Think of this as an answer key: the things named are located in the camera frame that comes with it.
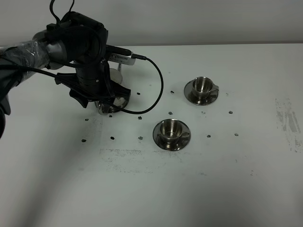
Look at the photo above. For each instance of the near stainless steel saucer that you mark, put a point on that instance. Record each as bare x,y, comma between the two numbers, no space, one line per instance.
169,146

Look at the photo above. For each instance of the far stainless steel teacup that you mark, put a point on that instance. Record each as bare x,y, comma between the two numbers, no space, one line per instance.
203,87

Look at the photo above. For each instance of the far stainless steel saucer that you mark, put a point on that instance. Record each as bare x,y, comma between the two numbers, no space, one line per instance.
194,100

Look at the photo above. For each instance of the stainless steel teacup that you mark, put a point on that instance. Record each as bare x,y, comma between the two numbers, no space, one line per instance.
172,130
203,87

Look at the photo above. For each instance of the near stainless steel teacup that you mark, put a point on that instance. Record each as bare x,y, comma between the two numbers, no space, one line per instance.
172,130

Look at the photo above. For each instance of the stainless steel saucer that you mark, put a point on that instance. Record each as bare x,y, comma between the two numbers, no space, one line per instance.
194,100
169,146

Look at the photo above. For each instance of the stainless steel teapot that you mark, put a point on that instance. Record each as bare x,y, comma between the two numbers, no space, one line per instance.
116,76

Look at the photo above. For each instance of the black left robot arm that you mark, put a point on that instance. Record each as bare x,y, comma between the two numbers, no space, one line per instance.
18,63

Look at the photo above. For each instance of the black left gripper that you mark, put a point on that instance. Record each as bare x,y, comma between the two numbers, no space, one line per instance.
79,42

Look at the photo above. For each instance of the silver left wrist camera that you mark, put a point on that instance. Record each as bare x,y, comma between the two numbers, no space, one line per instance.
119,55

